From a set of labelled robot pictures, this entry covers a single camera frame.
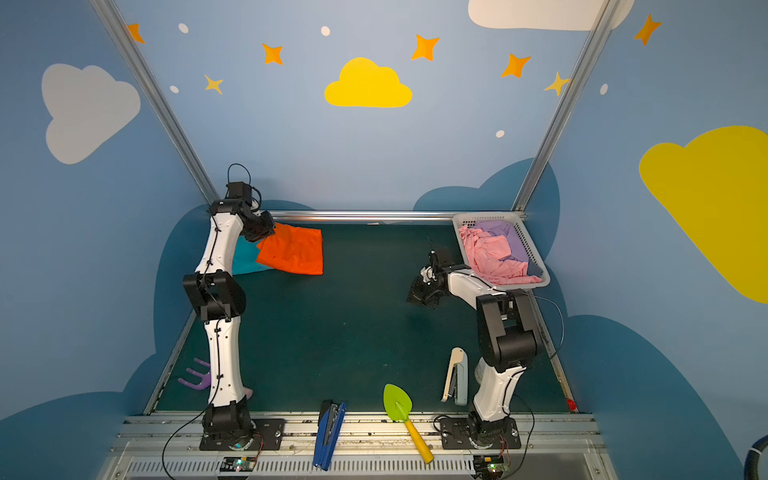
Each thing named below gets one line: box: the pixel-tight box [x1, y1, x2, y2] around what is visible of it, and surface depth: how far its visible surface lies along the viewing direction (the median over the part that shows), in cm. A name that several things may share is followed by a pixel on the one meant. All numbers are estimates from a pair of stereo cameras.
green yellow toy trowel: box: [384, 383, 434, 464], surface depth 79 cm
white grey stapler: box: [441, 347, 468, 406], surface depth 82 cm
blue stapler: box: [313, 400, 347, 471], surface depth 76 cm
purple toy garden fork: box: [177, 358, 211, 391], surface depth 84 cm
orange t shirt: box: [256, 223, 324, 275], surface depth 107 cm
